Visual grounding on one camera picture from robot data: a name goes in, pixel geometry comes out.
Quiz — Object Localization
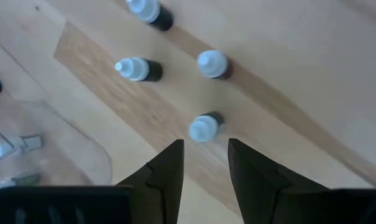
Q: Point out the small white-capped dye bottle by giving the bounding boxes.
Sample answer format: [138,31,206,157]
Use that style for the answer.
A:
[196,50,234,80]

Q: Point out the small maroon dye bottle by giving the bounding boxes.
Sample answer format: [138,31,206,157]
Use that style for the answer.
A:
[188,111,225,144]

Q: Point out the small pink label dye bottle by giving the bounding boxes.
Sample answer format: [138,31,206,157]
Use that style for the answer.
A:
[125,0,174,32]

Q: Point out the small lime label dye bottle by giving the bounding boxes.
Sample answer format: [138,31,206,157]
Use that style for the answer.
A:
[114,57,163,83]

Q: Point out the clear plastic storage bin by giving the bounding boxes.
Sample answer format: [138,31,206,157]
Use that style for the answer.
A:
[0,98,113,194]

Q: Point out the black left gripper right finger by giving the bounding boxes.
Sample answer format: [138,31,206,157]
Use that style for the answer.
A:
[228,139,330,224]

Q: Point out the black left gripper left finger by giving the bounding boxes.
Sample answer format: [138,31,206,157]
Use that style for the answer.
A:
[114,139,185,224]

